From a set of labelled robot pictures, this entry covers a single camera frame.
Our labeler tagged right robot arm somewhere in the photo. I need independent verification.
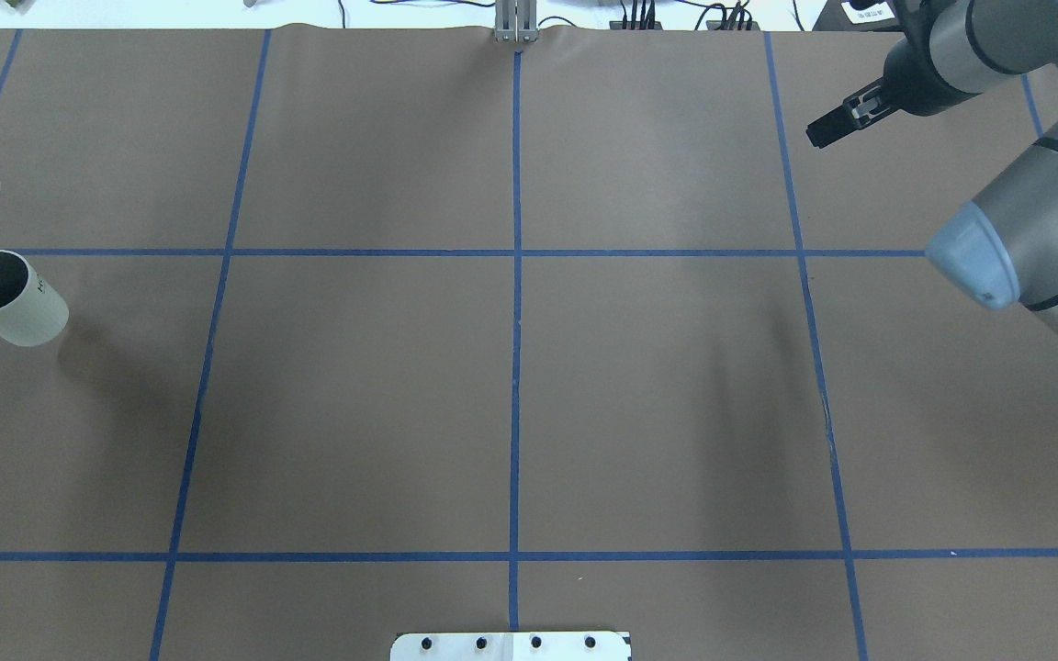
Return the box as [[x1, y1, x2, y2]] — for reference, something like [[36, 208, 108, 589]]
[[806, 1, 1058, 335]]

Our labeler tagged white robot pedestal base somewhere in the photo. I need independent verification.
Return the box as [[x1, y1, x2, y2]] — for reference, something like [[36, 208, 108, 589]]
[[389, 631, 633, 660]]

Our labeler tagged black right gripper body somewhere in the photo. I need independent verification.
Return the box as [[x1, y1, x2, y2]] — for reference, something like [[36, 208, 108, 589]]
[[879, 27, 962, 117]]

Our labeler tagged aluminium frame post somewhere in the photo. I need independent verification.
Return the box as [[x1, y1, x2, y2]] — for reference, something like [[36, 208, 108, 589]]
[[492, 0, 540, 43]]

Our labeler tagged white cup with handle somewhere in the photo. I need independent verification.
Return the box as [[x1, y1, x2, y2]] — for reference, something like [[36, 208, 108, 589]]
[[0, 250, 70, 348]]

